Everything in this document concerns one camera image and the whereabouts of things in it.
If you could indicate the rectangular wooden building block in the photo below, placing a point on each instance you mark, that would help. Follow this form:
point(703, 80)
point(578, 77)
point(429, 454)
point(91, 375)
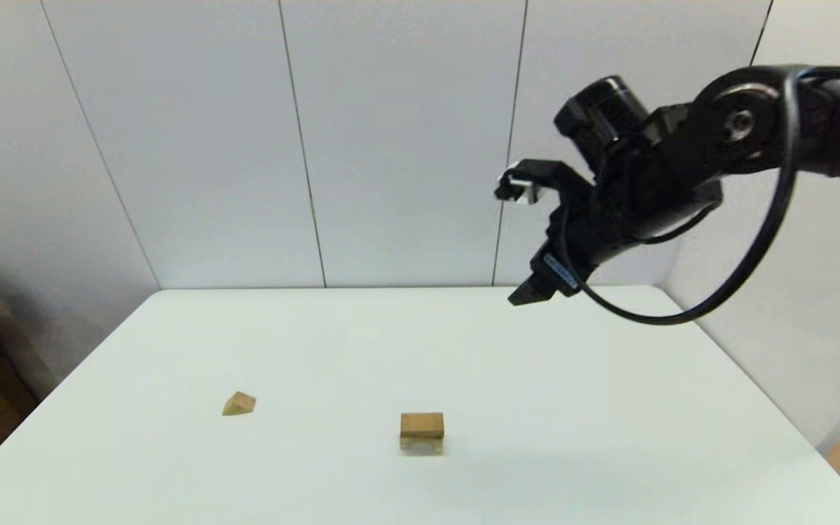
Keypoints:
point(421, 425)

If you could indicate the triangular wooden building block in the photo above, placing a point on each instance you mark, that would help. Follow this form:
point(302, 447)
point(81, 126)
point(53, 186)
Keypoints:
point(238, 404)

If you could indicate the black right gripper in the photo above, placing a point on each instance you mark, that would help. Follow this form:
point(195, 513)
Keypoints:
point(580, 248)

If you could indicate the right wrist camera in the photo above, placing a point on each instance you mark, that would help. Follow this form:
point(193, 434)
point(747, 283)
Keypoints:
point(551, 175)

